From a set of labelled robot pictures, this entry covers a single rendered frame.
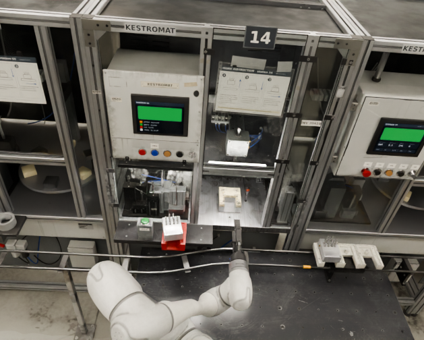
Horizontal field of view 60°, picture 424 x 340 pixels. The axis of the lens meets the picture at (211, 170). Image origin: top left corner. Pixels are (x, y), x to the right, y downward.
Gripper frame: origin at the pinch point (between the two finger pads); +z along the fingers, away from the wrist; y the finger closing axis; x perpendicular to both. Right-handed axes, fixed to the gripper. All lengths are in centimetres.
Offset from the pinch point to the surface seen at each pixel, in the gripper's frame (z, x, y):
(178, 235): 4.3, 28.9, -11.9
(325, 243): 8, -52, -17
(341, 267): 0, -62, -28
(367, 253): 8, -79, -25
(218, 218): 26.9, 6.4, -21.4
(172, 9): 47, 36, 89
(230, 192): 42.3, -0.2, -14.8
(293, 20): 44, -17, 88
